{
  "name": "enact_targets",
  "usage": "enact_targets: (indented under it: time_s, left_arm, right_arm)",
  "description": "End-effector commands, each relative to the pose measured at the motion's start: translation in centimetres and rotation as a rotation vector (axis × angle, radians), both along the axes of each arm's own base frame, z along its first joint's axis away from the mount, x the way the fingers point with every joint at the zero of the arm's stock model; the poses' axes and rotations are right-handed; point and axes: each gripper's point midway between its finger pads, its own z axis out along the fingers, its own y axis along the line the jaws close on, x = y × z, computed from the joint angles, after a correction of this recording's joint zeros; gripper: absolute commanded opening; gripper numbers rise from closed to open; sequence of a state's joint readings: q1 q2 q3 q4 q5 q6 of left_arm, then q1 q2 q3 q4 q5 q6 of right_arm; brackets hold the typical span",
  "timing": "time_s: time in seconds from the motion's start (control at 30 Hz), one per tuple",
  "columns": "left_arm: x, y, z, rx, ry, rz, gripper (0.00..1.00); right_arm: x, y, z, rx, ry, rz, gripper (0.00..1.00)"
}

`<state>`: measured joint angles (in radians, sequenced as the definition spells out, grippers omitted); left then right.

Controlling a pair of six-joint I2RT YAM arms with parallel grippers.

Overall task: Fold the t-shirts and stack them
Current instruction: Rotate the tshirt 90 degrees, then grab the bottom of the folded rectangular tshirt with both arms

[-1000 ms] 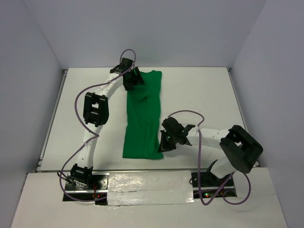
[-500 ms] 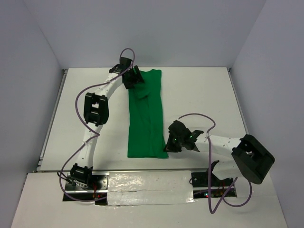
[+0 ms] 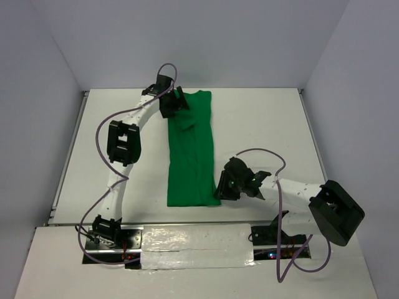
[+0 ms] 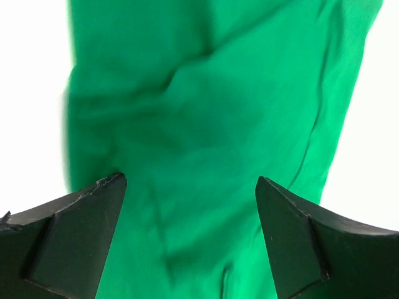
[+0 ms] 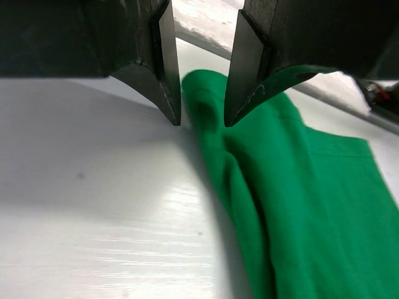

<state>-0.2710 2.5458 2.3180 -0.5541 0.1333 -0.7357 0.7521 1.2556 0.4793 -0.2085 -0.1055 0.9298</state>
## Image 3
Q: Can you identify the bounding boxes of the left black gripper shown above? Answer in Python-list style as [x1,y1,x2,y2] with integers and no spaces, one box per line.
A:
[161,86,190,119]

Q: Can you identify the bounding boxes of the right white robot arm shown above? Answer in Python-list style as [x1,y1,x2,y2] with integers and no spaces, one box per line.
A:
[214,157,365,247]

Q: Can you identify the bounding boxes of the green t shirt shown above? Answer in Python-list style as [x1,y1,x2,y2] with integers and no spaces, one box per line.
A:
[167,90,221,207]

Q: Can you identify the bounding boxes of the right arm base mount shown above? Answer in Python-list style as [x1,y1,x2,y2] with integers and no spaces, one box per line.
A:
[248,217,307,261]

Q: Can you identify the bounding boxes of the silver tape patch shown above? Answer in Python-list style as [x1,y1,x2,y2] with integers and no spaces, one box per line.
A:
[140,224,255,270]

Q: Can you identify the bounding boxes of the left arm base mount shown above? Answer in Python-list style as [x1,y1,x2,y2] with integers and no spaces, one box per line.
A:
[81,225,143,270]

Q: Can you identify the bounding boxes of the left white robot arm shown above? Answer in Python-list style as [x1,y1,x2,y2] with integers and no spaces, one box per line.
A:
[92,74,189,249]

